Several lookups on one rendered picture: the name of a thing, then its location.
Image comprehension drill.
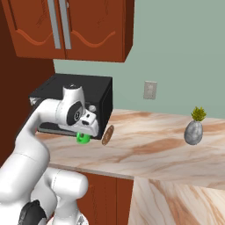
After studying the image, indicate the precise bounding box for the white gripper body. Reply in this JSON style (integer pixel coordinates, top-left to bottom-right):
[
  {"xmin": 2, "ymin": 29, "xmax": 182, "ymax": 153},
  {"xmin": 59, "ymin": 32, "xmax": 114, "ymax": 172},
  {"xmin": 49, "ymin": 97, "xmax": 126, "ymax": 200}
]
[{"xmin": 66, "ymin": 119, "xmax": 100, "ymax": 139}]

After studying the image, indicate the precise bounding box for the green mug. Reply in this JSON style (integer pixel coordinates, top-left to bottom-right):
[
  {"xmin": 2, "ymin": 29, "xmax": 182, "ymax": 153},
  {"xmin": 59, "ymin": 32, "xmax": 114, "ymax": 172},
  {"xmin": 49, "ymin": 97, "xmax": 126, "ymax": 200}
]
[{"xmin": 76, "ymin": 132, "xmax": 92, "ymax": 146}]

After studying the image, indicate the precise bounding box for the black microwave oven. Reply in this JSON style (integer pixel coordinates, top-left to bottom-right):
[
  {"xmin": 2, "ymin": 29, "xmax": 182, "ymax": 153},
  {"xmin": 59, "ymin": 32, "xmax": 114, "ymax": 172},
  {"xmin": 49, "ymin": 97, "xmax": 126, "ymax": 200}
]
[{"xmin": 28, "ymin": 73, "xmax": 114, "ymax": 141}]

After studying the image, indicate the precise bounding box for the brown round cookie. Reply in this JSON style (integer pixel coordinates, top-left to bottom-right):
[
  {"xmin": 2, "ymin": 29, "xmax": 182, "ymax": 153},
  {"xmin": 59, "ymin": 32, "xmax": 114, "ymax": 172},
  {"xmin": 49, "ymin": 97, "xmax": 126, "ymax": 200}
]
[{"xmin": 101, "ymin": 125, "xmax": 115, "ymax": 147}]

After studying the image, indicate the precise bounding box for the brown base cupboard door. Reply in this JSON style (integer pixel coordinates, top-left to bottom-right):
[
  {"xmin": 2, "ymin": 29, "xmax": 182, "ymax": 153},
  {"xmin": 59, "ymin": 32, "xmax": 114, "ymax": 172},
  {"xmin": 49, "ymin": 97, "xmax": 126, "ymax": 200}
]
[
  {"xmin": 76, "ymin": 171, "xmax": 119, "ymax": 225},
  {"xmin": 116, "ymin": 176, "xmax": 135, "ymax": 225}
]

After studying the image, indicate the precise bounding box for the brown tall cabinet panel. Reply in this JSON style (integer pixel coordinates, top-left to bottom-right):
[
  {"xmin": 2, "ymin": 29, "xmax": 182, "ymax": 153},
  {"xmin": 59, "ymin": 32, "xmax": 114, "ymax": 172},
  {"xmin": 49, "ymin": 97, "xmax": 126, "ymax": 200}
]
[{"xmin": 0, "ymin": 0, "xmax": 56, "ymax": 166}]

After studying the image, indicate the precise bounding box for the grey vase with green plant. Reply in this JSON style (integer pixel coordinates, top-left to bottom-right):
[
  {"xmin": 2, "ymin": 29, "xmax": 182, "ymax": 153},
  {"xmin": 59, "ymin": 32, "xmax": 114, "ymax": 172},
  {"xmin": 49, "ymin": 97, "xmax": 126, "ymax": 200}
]
[{"xmin": 183, "ymin": 105, "xmax": 207, "ymax": 146}]

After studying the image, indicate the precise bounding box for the grey wall socket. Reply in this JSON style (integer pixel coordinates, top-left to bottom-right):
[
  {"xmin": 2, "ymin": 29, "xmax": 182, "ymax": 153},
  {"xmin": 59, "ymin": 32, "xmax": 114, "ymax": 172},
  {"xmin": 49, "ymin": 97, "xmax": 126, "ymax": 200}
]
[{"xmin": 142, "ymin": 80, "xmax": 158, "ymax": 101}]

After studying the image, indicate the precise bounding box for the brown wall cupboard door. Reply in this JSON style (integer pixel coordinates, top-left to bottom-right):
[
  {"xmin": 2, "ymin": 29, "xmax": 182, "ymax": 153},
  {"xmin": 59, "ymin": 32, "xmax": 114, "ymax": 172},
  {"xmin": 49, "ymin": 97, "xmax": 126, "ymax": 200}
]
[
  {"xmin": 60, "ymin": 0, "xmax": 135, "ymax": 63},
  {"xmin": 1, "ymin": 0, "xmax": 67, "ymax": 61}
]

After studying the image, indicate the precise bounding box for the grey cupboard handle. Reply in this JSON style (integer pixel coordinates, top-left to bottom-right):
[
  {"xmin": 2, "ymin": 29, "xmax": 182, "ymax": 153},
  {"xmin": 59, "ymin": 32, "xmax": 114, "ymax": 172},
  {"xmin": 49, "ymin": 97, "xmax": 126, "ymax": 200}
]
[
  {"xmin": 47, "ymin": 0, "xmax": 62, "ymax": 50},
  {"xmin": 58, "ymin": 0, "xmax": 72, "ymax": 50}
]

